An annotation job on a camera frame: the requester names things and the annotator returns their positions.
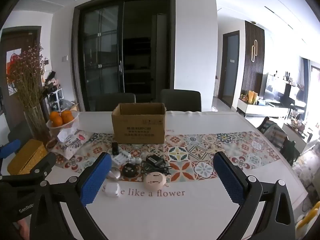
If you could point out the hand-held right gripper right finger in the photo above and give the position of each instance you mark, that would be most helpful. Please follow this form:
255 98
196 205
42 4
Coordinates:
230 180

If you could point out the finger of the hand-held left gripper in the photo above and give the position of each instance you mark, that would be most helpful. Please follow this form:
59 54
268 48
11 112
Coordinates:
10 148
42 166

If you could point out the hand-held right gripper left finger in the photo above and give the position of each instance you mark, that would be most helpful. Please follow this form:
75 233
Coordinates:
96 178

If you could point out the white cube charger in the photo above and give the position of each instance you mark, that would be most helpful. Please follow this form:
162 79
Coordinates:
112 190

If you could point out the white battery charger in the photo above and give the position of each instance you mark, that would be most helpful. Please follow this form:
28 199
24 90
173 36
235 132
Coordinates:
121 159

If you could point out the brown cardboard box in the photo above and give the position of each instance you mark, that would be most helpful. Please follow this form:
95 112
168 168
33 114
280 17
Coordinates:
138 130

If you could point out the yellow woven box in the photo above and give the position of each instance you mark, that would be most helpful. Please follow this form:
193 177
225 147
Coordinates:
25 157

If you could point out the silver oval device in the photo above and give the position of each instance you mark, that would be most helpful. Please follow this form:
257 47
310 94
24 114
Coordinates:
115 174

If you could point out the black round device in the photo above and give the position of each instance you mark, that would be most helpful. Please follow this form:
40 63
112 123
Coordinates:
129 170

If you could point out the black rectangular device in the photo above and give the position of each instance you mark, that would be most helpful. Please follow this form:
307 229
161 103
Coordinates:
115 148

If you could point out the glass vase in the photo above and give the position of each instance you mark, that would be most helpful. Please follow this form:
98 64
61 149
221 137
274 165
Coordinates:
37 125

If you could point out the floral fabric tissue cover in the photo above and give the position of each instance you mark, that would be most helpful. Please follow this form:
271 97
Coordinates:
75 143

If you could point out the patterned tile-print table runner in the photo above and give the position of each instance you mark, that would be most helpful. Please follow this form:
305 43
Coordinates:
200 152

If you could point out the orange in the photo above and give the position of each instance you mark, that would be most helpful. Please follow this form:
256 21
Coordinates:
54 116
57 122
67 117

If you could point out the pink round device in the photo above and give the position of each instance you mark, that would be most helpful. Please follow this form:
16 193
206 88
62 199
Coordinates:
155 181

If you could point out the chair with patterned cushion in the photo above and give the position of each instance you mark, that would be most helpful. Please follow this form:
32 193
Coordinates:
273 133

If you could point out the white shoe rack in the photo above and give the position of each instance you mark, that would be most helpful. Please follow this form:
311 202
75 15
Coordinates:
55 100

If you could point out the small brown carton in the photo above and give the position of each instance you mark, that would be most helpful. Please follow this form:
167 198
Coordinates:
74 106

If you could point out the dried flower bunch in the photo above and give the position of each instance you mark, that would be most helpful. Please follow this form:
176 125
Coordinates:
26 75

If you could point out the white television cabinet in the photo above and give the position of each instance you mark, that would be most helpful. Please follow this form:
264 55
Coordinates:
260 108

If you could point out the dark grey dining chair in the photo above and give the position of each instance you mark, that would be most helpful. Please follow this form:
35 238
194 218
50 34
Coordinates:
115 102
180 100

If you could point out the red door poster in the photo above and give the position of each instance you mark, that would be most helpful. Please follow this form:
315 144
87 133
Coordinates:
11 62

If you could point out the yellow bag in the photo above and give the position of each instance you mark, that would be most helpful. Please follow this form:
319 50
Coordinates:
253 96

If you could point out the television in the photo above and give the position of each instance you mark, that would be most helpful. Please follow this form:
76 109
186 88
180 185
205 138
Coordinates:
275 87

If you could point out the brown wooden door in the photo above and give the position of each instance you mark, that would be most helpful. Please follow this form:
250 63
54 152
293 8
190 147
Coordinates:
27 37

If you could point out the dark interior door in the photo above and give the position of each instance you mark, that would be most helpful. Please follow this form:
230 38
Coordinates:
230 67

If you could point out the black glass sliding door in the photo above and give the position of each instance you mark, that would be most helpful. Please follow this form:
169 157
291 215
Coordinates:
105 50

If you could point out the blue curtain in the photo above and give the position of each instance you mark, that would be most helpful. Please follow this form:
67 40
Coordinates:
305 72

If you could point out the wall light switch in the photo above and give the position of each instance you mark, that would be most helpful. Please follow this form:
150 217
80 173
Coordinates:
65 58

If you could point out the dark slatted wall panel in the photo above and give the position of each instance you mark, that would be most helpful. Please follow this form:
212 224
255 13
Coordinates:
260 62

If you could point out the gold wall ornament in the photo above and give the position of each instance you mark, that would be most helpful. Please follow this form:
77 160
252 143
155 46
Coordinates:
254 50

